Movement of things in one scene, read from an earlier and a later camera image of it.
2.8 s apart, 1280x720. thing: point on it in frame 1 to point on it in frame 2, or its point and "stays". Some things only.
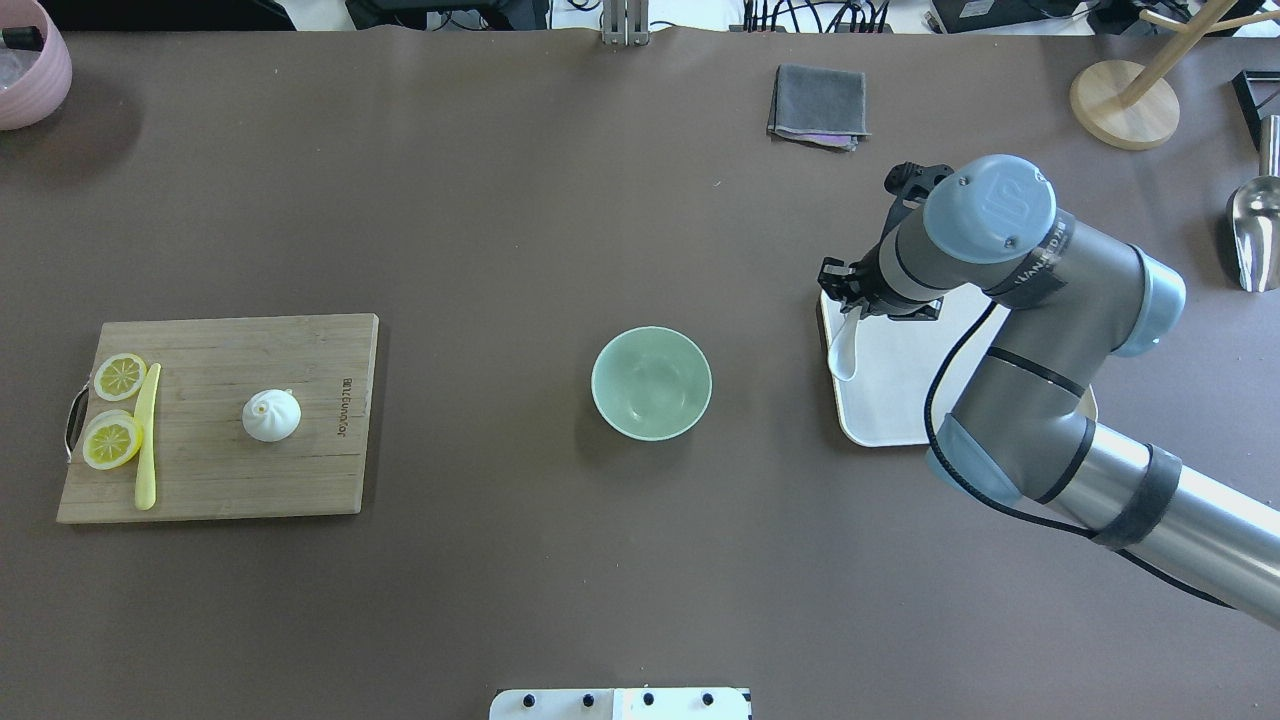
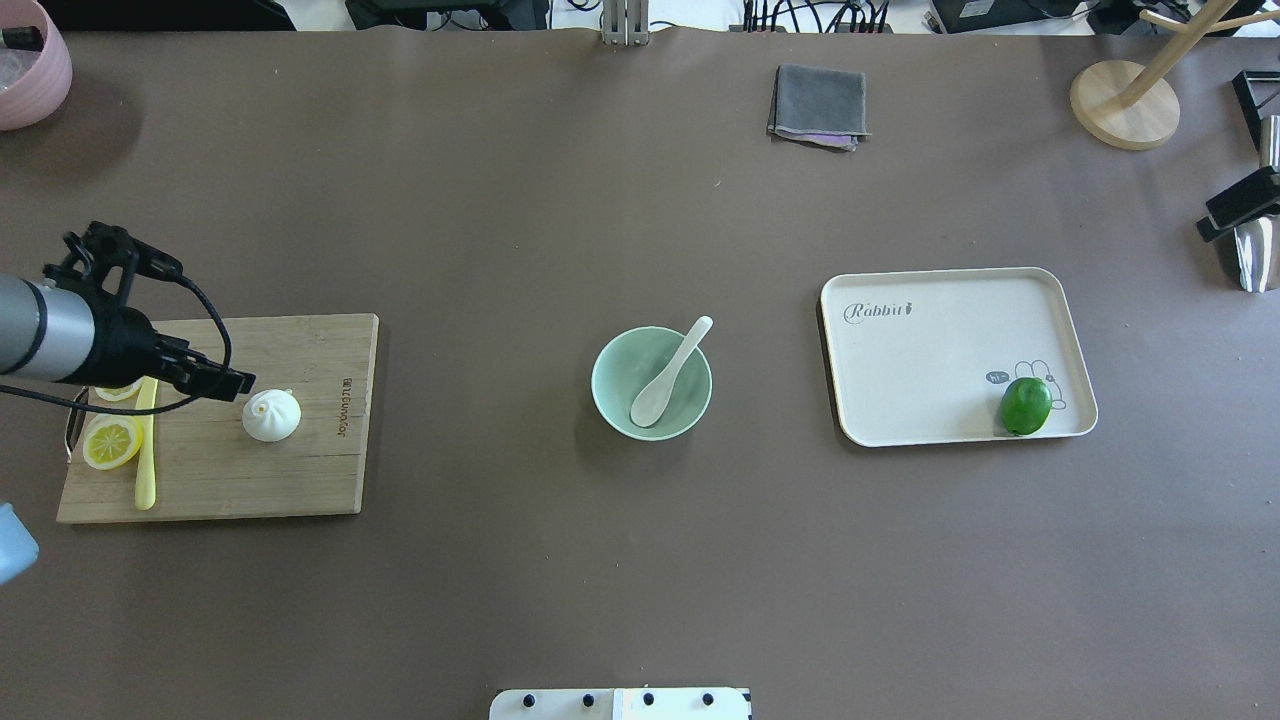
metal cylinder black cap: (23, 37) stays
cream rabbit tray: (883, 403) stays
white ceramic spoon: (842, 347) to (649, 400)
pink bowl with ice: (33, 83) stays
